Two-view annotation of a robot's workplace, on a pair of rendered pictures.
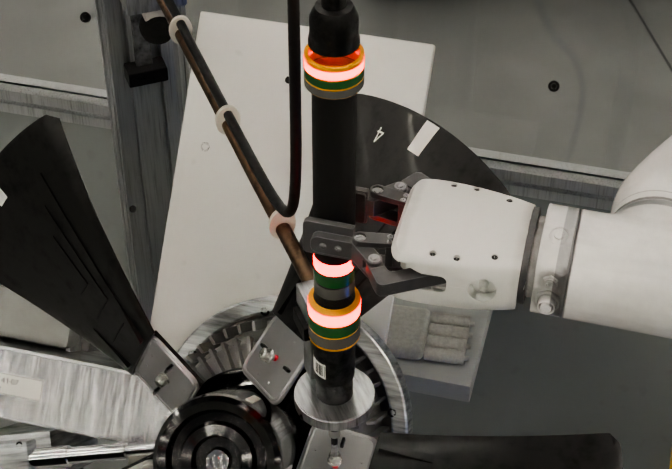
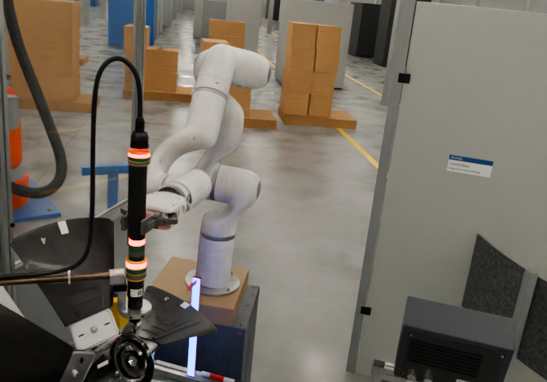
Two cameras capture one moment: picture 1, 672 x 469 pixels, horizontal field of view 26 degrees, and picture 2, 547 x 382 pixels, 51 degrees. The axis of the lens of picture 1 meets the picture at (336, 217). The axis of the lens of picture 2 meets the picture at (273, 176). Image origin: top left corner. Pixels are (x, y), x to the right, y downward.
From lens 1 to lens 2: 1.27 m
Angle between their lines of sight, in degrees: 79
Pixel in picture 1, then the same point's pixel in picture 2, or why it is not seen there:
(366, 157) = (46, 250)
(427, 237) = (165, 204)
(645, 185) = (159, 176)
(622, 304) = (199, 194)
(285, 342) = (91, 322)
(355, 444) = not seen: hidden behind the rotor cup
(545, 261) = (185, 192)
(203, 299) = not seen: outside the picture
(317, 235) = (148, 223)
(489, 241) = (172, 197)
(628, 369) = not seen: outside the picture
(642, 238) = (187, 177)
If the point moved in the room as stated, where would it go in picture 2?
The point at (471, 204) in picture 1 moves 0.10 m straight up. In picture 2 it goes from (152, 196) to (154, 154)
